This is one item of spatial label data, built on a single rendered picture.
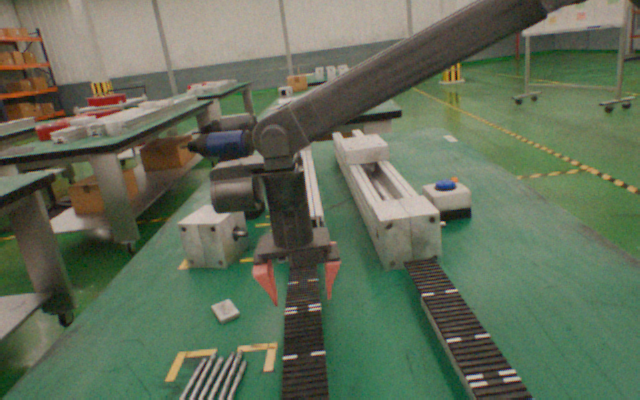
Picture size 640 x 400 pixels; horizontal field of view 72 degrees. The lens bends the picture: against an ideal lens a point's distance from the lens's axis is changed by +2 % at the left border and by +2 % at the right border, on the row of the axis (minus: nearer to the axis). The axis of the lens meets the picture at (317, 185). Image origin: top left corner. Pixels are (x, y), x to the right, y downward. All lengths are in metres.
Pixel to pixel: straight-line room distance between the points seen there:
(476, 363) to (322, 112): 0.33
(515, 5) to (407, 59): 0.13
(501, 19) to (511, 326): 0.38
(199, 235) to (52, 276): 1.67
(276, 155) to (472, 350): 0.32
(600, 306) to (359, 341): 0.33
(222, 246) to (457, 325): 0.46
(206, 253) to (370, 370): 0.43
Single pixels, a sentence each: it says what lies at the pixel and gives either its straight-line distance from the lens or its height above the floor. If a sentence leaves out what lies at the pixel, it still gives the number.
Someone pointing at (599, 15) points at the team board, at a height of 1.10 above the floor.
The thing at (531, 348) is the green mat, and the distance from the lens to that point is 0.62.
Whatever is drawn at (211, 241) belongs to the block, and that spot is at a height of 0.84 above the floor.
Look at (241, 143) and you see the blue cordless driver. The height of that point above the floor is 0.97.
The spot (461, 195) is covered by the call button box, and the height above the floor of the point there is 0.83.
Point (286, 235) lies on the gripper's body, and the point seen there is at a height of 0.92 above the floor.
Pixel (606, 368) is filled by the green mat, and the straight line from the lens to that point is 0.62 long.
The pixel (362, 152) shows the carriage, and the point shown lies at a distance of 1.12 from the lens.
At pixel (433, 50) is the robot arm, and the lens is 0.56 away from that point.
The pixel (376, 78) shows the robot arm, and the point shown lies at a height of 1.11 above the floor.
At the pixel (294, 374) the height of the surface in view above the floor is 0.81.
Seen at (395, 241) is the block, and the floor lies 0.83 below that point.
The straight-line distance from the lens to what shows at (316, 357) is 0.55.
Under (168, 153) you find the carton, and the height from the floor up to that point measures 0.38.
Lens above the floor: 1.16
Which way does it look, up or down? 17 degrees down
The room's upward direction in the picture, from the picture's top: 8 degrees counter-clockwise
